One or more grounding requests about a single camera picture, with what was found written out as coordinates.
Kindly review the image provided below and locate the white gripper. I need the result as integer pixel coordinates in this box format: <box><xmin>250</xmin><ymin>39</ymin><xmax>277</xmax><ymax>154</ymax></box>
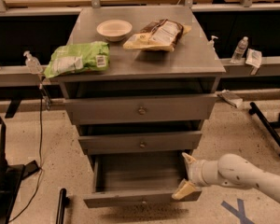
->
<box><xmin>172</xmin><ymin>152</ymin><xmax>222</xmax><ymax>200</ymax></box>

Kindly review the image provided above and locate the grey bottom drawer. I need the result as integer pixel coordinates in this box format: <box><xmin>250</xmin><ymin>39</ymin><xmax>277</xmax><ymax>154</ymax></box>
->
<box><xmin>83</xmin><ymin>155</ymin><xmax>203</xmax><ymax>209</ymax></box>

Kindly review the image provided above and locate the grey drawer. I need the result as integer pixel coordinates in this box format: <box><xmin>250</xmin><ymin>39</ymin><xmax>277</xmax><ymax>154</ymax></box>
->
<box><xmin>83</xmin><ymin>155</ymin><xmax>203</xmax><ymax>209</ymax></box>
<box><xmin>78</xmin><ymin>131</ymin><xmax>202</xmax><ymax>155</ymax></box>
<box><xmin>64</xmin><ymin>94</ymin><xmax>217</xmax><ymax>125</ymax></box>

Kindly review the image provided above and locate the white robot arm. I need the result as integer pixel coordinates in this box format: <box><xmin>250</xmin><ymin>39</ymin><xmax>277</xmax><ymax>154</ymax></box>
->
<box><xmin>172</xmin><ymin>152</ymin><xmax>280</xmax><ymax>203</ymax></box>

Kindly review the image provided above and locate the grey middle drawer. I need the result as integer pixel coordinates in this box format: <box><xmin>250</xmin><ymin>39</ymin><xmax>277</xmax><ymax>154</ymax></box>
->
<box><xmin>78</xmin><ymin>131</ymin><xmax>202</xmax><ymax>155</ymax></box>

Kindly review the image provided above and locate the grey drawer cabinet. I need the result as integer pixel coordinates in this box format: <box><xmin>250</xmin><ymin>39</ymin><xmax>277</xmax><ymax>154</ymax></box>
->
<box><xmin>54</xmin><ymin>5</ymin><xmax>227</xmax><ymax>173</ymax></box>

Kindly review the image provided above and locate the grey top drawer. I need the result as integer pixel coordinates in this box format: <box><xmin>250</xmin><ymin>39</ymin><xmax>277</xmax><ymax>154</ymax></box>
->
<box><xmin>64</xmin><ymin>94</ymin><xmax>217</xmax><ymax>125</ymax></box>

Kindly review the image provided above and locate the black stand base right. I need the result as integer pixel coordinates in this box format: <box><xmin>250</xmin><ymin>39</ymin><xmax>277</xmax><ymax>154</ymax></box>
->
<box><xmin>248</xmin><ymin>102</ymin><xmax>280</xmax><ymax>157</ymax></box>

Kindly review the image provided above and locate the black tube bottom left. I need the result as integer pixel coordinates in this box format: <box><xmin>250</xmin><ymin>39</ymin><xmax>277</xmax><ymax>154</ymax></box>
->
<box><xmin>55</xmin><ymin>188</ymin><xmax>68</xmax><ymax>224</ymax></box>

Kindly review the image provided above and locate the clear water bottle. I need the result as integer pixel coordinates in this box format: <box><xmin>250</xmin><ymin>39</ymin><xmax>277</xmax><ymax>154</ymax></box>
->
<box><xmin>231</xmin><ymin>36</ymin><xmax>248</xmax><ymax>63</ymax></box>

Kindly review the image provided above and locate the small pump bottle right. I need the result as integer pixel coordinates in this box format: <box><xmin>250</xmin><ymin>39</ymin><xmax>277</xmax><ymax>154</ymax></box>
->
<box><xmin>208</xmin><ymin>35</ymin><xmax>218</xmax><ymax>50</ymax></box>

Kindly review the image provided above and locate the white wipe packet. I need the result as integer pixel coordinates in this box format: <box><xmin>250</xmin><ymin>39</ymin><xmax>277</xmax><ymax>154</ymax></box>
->
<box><xmin>245</xmin><ymin>49</ymin><xmax>262</xmax><ymax>68</ymax></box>

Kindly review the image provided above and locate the brown yellow snack bag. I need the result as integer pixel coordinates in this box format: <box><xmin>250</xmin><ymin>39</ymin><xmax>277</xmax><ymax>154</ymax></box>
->
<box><xmin>123</xmin><ymin>19</ymin><xmax>191</xmax><ymax>52</ymax></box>

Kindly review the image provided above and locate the green chip bag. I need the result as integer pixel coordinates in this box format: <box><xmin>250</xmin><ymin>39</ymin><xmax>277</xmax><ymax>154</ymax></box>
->
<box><xmin>44</xmin><ymin>41</ymin><xmax>109</xmax><ymax>78</ymax></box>

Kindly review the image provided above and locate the white paper bowl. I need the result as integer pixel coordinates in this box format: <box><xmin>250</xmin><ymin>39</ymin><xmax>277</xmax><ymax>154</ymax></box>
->
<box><xmin>96</xmin><ymin>20</ymin><xmax>133</xmax><ymax>42</ymax></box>

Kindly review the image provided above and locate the black equipment stand left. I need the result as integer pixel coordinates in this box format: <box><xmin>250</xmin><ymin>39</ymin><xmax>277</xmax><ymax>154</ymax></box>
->
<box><xmin>0</xmin><ymin>117</ymin><xmax>40</xmax><ymax>224</ymax></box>

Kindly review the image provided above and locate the clear sanitizer pump bottle left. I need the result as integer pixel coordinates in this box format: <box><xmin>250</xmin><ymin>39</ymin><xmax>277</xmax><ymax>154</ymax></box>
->
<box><xmin>23</xmin><ymin>50</ymin><xmax>43</xmax><ymax>75</ymax></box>

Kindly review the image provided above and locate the folded paper packet on rail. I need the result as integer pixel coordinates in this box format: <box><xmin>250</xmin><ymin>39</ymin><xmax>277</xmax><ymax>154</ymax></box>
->
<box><xmin>218</xmin><ymin>90</ymin><xmax>243</xmax><ymax>108</ymax></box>

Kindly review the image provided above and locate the black cable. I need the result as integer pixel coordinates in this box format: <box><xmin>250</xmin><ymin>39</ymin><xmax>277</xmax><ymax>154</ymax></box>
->
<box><xmin>8</xmin><ymin>83</ymin><xmax>45</xmax><ymax>223</ymax></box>

